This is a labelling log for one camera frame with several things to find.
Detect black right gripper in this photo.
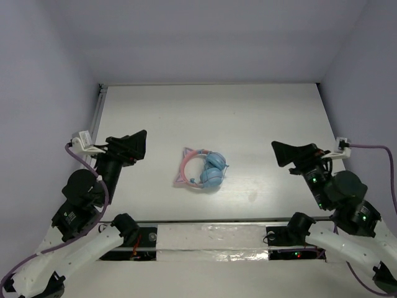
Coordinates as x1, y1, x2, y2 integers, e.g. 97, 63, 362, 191
270, 138, 331, 208

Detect pink blue cat-ear headphones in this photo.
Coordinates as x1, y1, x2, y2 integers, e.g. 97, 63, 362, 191
174, 147, 229, 189

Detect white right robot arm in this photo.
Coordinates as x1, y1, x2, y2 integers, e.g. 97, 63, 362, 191
263, 137, 396, 297

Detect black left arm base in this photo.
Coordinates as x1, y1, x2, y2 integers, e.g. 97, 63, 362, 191
99, 227, 158, 261

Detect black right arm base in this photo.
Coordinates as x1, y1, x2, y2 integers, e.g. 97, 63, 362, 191
262, 226, 326, 261

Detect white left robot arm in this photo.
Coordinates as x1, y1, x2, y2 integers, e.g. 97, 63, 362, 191
1, 130, 147, 297

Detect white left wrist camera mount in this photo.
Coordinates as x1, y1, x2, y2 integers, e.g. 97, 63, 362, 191
71, 130, 105, 156

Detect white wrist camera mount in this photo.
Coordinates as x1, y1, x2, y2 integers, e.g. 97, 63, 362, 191
322, 137, 351, 160
71, 130, 105, 156

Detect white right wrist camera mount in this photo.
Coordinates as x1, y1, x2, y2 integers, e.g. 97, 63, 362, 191
322, 137, 351, 160

